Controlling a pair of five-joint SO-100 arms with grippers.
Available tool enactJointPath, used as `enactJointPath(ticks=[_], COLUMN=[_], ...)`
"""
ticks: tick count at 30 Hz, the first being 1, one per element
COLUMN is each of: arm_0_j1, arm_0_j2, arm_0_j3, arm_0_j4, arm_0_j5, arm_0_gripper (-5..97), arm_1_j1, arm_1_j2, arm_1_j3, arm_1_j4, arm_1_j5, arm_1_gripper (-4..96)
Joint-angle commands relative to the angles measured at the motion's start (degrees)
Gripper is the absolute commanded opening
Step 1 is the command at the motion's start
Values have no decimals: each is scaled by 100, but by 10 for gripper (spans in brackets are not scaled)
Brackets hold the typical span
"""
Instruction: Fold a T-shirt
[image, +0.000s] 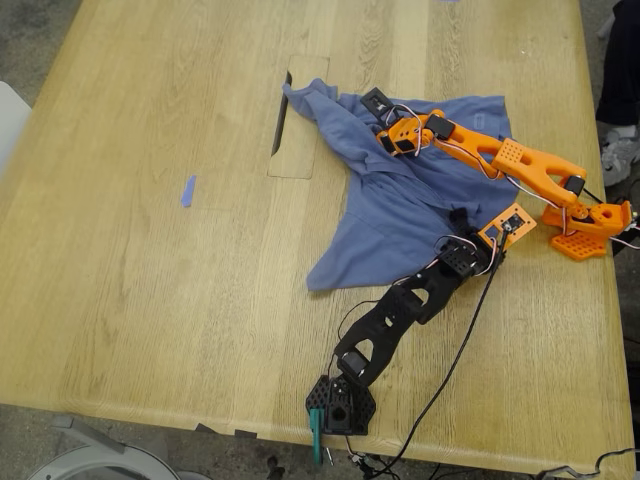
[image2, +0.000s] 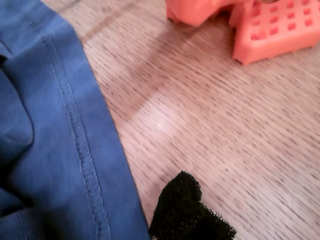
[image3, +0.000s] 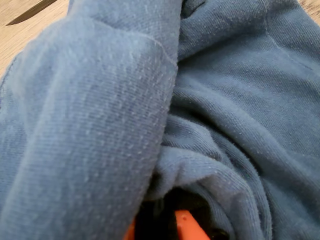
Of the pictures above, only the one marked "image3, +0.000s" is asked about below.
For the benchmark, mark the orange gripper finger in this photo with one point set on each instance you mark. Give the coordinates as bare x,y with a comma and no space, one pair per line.
187,225
150,225

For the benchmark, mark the blue printed T-shirt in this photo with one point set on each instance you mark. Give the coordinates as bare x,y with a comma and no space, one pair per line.
100,100

